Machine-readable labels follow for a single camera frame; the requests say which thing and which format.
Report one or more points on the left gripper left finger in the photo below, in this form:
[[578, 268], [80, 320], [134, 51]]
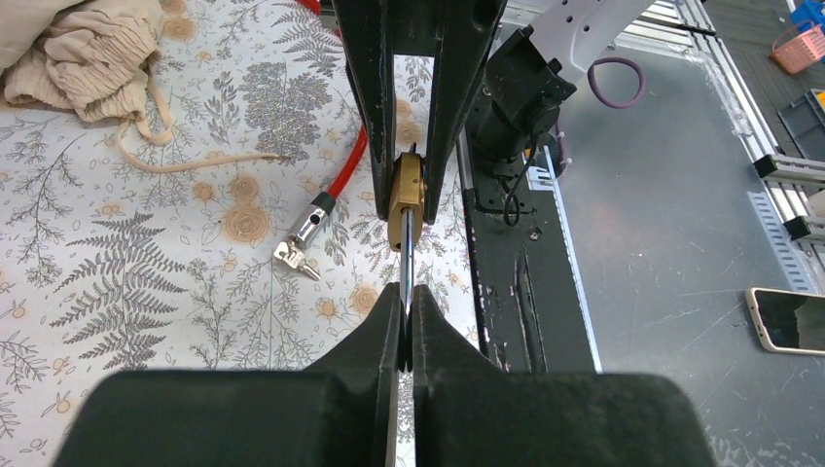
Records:
[[338, 411]]

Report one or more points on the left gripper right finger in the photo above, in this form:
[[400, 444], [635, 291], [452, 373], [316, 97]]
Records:
[[468, 412]]

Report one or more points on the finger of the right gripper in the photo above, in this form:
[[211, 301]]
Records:
[[364, 27], [464, 32]]

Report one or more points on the brass padlock with key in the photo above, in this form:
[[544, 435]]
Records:
[[404, 224]]

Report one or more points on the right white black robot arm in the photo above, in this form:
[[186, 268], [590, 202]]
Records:
[[540, 63]]

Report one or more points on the floral patterned mat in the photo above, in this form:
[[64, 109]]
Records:
[[119, 254]]

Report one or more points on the beige crumpled cloth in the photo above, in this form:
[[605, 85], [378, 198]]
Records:
[[93, 58]]

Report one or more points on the white smartphone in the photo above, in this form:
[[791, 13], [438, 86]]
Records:
[[787, 322]]

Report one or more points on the pink plastic basket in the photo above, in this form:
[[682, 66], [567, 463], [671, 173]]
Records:
[[798, 48]]

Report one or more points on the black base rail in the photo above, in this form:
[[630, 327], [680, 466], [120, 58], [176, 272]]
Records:
[[532, 315]]

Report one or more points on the red cable lock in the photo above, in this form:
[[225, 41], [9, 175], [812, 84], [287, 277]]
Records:
[[302, 107]]

